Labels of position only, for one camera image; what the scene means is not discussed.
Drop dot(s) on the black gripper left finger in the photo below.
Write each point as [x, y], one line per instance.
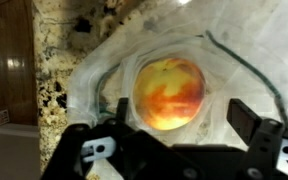
[70, 150]

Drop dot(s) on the clear plastic produce bag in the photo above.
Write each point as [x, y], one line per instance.
[244, 83]

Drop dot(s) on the yellow red peach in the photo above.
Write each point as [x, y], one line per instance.
[169, 93]

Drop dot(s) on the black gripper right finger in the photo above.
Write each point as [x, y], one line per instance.
[264, 140]

